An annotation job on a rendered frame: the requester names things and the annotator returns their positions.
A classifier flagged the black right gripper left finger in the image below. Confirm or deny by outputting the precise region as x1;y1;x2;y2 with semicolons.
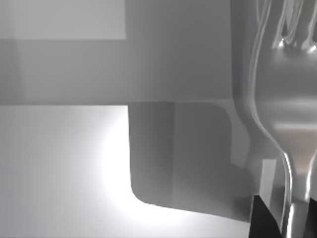
248;195;284;238

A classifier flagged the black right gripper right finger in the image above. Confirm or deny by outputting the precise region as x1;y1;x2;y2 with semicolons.
308;196;317;238

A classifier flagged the silver metal fork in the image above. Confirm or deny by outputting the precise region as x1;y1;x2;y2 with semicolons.
248;0;317;238

